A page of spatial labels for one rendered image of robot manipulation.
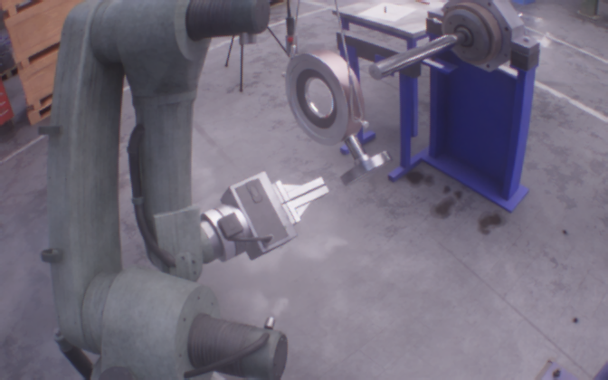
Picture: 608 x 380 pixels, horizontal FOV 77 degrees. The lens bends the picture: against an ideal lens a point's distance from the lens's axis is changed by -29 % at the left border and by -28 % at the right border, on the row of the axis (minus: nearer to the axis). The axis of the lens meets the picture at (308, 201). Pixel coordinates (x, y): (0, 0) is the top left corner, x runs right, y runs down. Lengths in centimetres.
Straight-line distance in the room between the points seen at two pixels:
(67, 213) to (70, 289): 21
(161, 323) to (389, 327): 151
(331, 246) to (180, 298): 176
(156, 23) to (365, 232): 208
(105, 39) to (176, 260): 67
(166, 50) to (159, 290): 56
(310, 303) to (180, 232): 127
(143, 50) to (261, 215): 70
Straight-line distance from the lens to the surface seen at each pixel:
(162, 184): 136
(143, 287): 119
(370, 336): 240
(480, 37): 259
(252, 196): 155
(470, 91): 312
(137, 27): 113
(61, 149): 123
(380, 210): 300
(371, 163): 175
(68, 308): 131
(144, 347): 115
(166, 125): 131
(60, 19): 540
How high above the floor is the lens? 199
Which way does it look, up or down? 40 degrees down
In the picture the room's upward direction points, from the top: 6 degrees counter-clockwise
